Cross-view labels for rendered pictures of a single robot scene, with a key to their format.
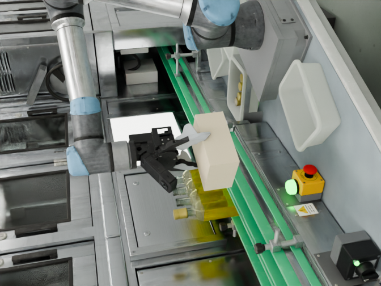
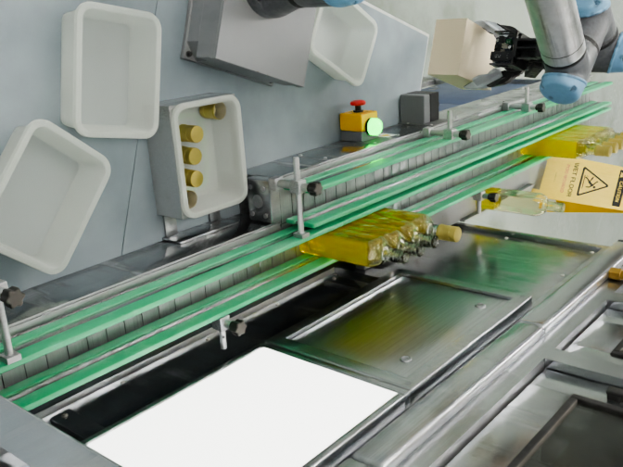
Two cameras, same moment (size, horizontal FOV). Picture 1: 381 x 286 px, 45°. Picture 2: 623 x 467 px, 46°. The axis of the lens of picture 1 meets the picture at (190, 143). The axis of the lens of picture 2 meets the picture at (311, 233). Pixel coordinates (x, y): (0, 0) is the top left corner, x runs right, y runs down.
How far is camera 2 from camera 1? 2.55 m
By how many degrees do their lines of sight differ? 106
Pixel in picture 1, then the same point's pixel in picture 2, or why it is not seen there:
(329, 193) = not seen: hidden behind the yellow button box
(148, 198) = (418, 334)
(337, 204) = not seen: hidden behind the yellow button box
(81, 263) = (600, 342)
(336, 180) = (362, 93)
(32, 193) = not seen: outside the picture
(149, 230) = (472, 307)
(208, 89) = (89, 287)
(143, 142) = (533, 44)
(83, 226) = (556, 378)
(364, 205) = (391, 76)
